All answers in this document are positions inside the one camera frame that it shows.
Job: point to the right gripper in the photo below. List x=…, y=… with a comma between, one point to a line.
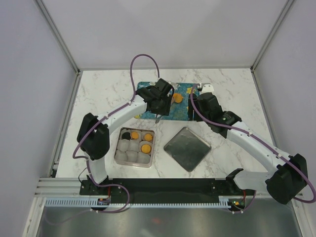
x=190, y=110

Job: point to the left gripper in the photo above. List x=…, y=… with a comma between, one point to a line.
x=166, y=111

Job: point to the metal tongs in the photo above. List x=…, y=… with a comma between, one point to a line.
x=157, y=118

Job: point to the orange cookie small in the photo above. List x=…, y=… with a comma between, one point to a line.
x=134, y=135

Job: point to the black cookie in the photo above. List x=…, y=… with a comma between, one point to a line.
x=126, y=136

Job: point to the round dotted orange cookie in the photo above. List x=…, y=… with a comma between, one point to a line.
x=146, y=148

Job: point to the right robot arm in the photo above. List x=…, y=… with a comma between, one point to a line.
x=285, y=176

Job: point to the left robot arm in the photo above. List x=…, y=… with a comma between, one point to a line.
x=94, y=133

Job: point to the teal floral tray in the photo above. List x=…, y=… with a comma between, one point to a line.
x=178, y=111

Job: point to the square metal tin lid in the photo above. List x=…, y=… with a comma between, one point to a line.
x=187, y=149

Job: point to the square cookie tin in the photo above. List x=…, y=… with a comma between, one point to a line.
x=128, y=152

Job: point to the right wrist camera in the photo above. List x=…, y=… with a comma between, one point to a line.
x=205, y=88

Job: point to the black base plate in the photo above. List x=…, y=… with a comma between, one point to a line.
x=165, y=190

